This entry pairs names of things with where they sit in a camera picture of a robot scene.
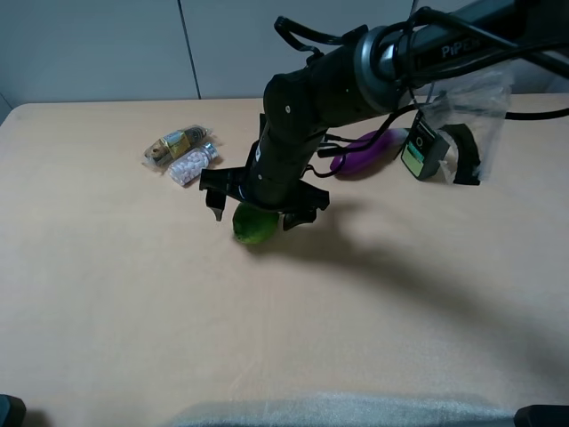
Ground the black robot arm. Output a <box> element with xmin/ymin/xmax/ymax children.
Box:
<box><xmin>199</xmin><ymin>1</ymin><xmax>568</xmax><ymax>230</ymax></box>

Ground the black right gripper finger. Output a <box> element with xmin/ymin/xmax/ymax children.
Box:
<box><xmin>281</xmin><ymin>205</ymin><xmax>317</xmax><ymax>230</ymax></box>

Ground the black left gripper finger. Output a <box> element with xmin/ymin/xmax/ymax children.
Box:
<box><xmin>205</xmin><ymin>189</ymin><xmax>227</xmax><ymax>222</ymax></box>

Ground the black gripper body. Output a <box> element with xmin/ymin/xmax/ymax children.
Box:
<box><xmin>199</xmin><ymin>116</ymin><xmax>330</xmax><ymax>213</ymax></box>

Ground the clear jar of white pills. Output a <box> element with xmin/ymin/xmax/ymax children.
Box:
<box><xmin>168</xmin><ymin>142</ymin><xmax>219</xmax><ymax>187</ymax></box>

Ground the black bottle with label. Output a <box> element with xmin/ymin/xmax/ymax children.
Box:
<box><xmin>400</xmin><ymin>111</ymin><xmax>449</xmax><ymax>181</ymax></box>

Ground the black object bottom right corner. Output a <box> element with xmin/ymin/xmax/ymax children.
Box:
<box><xmin>514</xmin><ymin>405</ymin><xmax>569</xmax><ymax>427</ymax></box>

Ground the purple eggplant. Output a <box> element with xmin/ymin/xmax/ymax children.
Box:
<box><xmin>330</xmin><ymin>128</ymin><xmax>409</xmax><ymax>176</ymax></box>

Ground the green lime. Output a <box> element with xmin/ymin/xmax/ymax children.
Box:
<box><xmin>232</xmin><ymin>203</ymin><xmax>279</xmax><ymax>245</ymax></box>

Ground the black object corner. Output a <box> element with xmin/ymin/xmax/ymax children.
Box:
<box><xmin>0</xmin><ymin>394</ymin><xmax>27</xmax><ymax>427</ymax></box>
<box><xmin>514</xmin><ymin>405</ymin><xmax>569</xmax><ymax>427</ymax></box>

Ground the grey cloth at table edge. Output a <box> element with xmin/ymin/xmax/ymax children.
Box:
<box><xmin>167</xmin><ymin>393</ymin><xmax>514</xmax><ymax>426</ymax></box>

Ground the black object bottom left corner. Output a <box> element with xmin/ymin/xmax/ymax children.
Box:
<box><xmin>0</xmin><ymin>394</ymin><xmax>27</xmax><ymax>427</ymax></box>

